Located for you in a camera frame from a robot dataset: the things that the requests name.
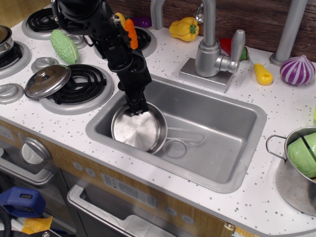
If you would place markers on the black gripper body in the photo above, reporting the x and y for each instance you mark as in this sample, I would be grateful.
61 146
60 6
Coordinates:
131 69

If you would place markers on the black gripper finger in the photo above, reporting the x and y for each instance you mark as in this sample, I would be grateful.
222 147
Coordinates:
142 109
133 110

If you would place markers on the small steel pan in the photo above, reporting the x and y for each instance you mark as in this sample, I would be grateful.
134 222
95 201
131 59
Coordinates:
149 132

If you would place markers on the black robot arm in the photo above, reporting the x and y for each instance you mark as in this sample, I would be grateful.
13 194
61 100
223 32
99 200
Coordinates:
95 18

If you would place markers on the grey toy sink basin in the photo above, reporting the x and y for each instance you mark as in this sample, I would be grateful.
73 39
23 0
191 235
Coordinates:
211 138

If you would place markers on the back right black burner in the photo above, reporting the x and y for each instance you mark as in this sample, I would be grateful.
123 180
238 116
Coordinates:
147 42

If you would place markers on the black burner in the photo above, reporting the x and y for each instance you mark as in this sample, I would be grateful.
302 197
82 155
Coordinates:
40 24
88 88
147 42
16 60

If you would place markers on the front right black burner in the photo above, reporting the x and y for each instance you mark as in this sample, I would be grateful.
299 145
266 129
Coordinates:
88 88

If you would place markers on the orange toy carrot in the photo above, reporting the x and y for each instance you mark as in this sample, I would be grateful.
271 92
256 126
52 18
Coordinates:
130 28

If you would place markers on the purple toy eggplant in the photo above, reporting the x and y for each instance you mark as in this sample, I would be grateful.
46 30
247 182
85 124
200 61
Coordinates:
141 21

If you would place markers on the yellow toy corn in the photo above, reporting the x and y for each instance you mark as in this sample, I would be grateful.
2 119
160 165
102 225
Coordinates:
121 18

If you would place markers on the grey stove knob middle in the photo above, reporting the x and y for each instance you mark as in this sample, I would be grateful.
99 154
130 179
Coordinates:
78 40

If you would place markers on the grey stove knob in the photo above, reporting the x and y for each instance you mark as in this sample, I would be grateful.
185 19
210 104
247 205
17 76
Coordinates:
10 93
78 40
43 62

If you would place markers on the yellow toy bell pepper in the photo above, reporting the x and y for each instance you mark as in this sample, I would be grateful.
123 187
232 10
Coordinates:
185 29

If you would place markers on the green toy bitter gourd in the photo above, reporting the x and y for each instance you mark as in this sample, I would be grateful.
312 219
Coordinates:
64 47

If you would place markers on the silver toy faucet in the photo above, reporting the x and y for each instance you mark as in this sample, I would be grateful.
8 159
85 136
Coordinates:
210 68

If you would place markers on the steel pot lid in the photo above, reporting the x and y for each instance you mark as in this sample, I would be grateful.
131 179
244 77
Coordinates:
47 81

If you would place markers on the grey stove knob left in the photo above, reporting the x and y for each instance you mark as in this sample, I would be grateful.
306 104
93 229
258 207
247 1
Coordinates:
43 62

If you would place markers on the red toy pepper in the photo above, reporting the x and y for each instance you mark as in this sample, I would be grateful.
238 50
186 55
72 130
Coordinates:
226 48

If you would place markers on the back left black burner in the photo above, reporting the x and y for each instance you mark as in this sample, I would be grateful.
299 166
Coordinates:
40 24

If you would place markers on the silver oven dial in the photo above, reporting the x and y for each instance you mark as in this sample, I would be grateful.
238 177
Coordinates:
33 152

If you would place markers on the front left black burner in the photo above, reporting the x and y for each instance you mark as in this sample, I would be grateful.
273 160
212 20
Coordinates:
16 60

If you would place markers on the grey stove knob front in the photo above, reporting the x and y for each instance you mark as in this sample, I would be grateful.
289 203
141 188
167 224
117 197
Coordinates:
10 93

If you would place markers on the steel pot on left burner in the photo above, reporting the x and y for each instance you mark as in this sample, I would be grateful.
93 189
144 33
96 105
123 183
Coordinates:
6 41

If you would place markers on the blue clamp tool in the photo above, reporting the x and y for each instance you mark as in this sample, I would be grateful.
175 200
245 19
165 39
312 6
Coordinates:
23 202

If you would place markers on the grey support pole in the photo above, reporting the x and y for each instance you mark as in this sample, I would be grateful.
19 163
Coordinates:
289 33

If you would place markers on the purple striped toy onion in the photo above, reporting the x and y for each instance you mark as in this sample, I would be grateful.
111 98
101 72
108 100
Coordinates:
297 70

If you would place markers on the green toy cabbage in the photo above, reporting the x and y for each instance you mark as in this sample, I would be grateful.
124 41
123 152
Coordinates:
302 153

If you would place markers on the tall steel pot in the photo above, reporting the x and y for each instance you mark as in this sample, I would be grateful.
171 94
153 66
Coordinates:
295 187

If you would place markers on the silver left oven handle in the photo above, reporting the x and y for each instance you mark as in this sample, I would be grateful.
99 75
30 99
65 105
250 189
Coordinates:
41 178

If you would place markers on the silver oven door handle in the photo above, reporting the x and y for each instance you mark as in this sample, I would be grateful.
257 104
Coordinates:
132 226

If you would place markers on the yellow handled toy utensil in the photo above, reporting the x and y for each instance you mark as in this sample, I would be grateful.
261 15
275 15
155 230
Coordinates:
263 76

